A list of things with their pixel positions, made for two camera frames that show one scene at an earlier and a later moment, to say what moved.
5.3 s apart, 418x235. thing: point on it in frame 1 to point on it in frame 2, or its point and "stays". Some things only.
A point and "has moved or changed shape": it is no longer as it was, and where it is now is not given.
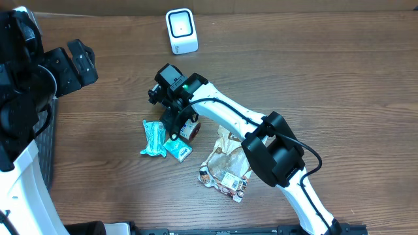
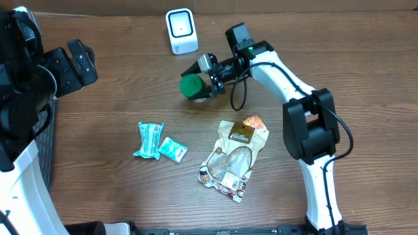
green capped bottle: x=190 y=130 has moved or changed shape
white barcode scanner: x=182 y=31 stays
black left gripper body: x=68 y=75 stays
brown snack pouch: x=226 y=168 stays
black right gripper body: x=177 y=117 to x=228 y=63
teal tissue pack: x=179 y=149 has moved or changed shape
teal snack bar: x=155 y=133 has moved or changed shape
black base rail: x=341 y=229 stays
